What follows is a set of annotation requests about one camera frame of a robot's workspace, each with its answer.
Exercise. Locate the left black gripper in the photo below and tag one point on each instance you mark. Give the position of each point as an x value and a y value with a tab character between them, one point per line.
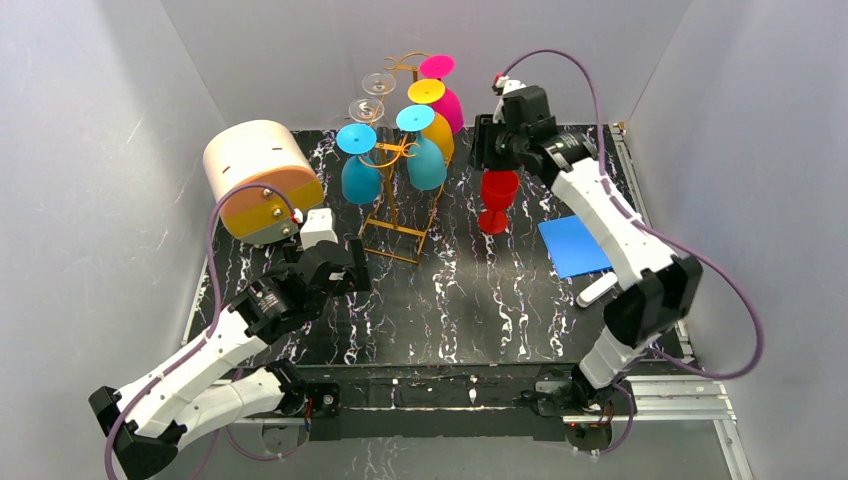
337	273

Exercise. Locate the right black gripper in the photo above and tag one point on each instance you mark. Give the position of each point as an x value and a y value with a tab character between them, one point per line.
494	148

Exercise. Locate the red wine glass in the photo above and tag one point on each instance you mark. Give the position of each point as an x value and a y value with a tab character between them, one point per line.
498	191

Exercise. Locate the light blue wine glass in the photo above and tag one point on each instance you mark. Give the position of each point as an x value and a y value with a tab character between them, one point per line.
360	180
425	162

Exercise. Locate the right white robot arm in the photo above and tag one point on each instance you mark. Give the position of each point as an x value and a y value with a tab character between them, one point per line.
658	285

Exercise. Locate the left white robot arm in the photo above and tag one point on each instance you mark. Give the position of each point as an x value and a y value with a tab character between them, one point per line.
149	421

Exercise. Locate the yellow wine glass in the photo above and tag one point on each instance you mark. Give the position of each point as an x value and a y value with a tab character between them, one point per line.
430	92

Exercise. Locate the magenta wine glass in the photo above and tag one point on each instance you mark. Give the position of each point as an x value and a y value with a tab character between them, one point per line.
449	106

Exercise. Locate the clear wine glass rear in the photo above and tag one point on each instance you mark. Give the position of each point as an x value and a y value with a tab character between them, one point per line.
378	84

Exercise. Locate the clear wine glass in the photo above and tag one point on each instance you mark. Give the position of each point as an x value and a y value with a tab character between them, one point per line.
366	110
378	84

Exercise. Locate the clear wine glass front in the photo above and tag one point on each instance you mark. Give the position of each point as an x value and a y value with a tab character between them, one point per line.
366	110

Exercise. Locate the blue flat sheet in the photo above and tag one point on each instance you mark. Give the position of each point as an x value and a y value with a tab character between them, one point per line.
572	249

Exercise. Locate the cream orange yellow cylinder box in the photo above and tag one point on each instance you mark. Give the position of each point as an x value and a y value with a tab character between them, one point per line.
264	159

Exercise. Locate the small white rectangular device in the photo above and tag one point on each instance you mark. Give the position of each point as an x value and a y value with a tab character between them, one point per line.
596	289

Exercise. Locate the gold wire wine glass rack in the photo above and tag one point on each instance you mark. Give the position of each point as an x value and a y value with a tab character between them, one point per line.
390	153

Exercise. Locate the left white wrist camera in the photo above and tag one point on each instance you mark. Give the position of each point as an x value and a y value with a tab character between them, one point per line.
319	226

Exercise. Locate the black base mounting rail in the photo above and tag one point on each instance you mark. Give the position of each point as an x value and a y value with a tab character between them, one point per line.
498	400

